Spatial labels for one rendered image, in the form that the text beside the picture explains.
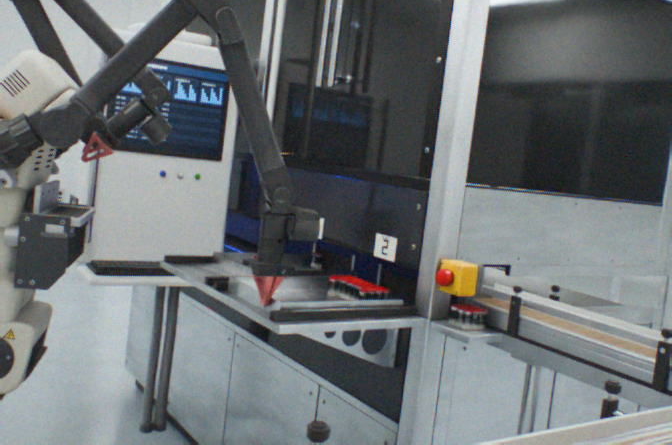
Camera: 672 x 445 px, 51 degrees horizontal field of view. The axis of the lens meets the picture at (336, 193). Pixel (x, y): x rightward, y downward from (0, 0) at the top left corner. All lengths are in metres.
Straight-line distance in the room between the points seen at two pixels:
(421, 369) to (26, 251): 0.93
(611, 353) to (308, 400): 0.97
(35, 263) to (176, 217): 0.88
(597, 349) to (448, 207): 0.46
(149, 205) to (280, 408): 0.78
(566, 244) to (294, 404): 0.93
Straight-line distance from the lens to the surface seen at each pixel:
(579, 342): 1.56
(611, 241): 2.20
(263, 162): 1.49
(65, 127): 1.45
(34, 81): 1.62
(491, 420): 1.98
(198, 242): 2.45
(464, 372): 1.85
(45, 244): 1.61
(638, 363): 1.49
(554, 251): 2.00
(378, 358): 1.79
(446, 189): 1.67
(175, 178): 2.40
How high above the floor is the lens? 1.25
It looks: 3 degrees down
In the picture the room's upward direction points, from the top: 7 degrees clockwise
